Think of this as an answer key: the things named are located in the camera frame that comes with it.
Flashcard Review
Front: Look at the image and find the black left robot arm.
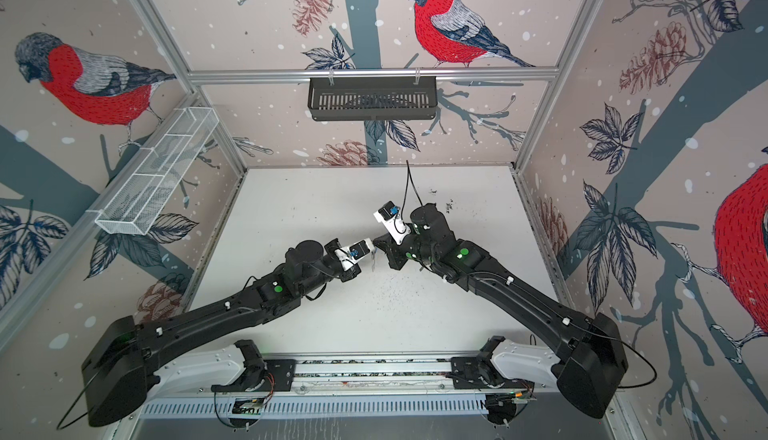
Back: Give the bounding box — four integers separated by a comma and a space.
81, 239, 374, 427

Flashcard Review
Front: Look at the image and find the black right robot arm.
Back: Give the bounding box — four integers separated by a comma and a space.
373, 202, 629, 419

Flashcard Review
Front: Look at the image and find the small circuit board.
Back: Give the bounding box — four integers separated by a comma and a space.
231, 398, 268, 416

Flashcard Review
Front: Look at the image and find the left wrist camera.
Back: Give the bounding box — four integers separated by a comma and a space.
334, 238, 376, 271

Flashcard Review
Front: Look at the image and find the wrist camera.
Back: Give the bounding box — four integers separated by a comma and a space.
373, 201, 411, 245
334, 238, 376, 271

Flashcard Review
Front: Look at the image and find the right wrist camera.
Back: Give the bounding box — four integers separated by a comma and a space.
373, 201, 411, 245

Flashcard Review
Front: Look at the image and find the right camera cable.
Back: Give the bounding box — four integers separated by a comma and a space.
401, 159, 424, 225

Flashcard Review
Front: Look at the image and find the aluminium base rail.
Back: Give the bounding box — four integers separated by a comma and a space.
140, 358, 555, 428

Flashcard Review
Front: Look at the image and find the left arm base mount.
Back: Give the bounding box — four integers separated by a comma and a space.
211, 340, 297, 393

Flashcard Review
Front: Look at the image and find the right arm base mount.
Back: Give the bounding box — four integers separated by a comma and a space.
445, 335, 534, 391

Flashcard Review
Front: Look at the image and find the black wall basket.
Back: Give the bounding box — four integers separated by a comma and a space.
307, 76, 438, 121

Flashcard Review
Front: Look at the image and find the white wire mesh basket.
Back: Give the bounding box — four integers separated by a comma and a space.
95, 106, 219, 235

